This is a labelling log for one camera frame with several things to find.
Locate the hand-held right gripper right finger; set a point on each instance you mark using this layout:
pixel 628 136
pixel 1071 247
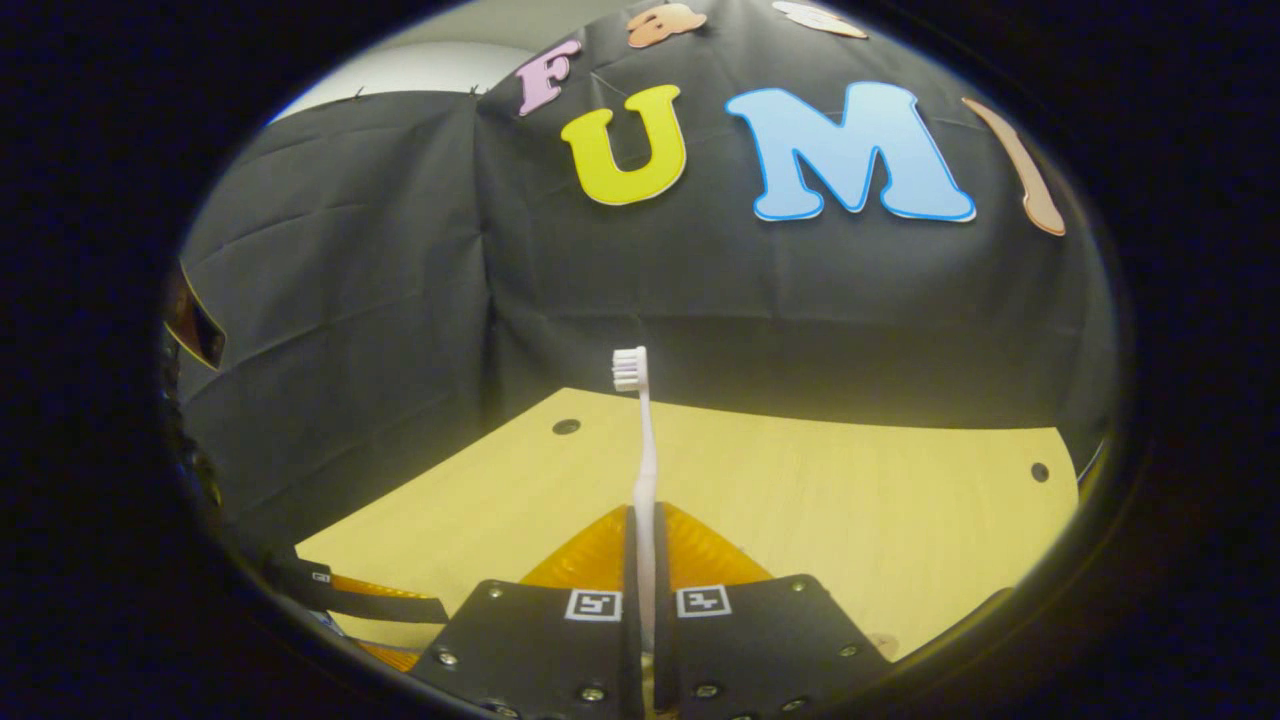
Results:
pixel 770 655

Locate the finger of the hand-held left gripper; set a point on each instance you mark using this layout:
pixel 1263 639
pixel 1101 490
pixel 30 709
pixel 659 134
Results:
pixel 390 655
pixel 380 605

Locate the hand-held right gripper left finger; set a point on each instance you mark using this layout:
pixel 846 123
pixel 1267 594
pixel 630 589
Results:
pixel 530 655

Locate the white toothbrush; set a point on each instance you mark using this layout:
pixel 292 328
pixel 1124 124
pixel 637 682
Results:
pixel 646 470

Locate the black backdrop cloth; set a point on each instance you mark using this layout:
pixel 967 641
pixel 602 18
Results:
pixel 400 300

